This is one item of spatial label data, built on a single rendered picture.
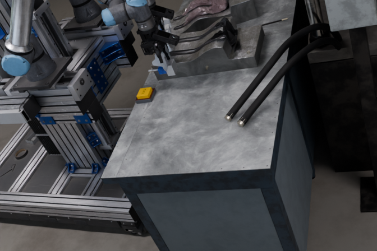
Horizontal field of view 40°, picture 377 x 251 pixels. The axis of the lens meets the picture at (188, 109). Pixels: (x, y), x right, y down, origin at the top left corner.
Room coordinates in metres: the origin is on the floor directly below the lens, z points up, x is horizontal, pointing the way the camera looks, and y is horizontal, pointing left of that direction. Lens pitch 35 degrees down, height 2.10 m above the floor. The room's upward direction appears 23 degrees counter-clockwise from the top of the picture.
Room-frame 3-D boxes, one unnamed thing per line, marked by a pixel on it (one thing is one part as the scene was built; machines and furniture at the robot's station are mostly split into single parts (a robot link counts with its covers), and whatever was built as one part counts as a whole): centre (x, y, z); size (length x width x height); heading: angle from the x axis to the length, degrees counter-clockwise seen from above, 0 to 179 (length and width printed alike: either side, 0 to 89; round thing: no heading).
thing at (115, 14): (2.05, 0.11, 1.25); 0.11 x 0.11 x 0.08; 79
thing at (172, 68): (2.02, 0.04, 0.93); 0.13 x 0.05 x 0.05; 62
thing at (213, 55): (2.15, -0.20, 0.87); 0.50 x 0.26 x 0.14; 62
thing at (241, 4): (2.51, -0.29, 0.85); 0.50 x 0.26 x 0.11; 79
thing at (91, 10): (2.67, 0.29, 1.09); 0.15 x 0.15 x 0.10
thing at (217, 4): (2.50, -0.29, 0.90); 0.26 x 0.18 x 0.08; 79
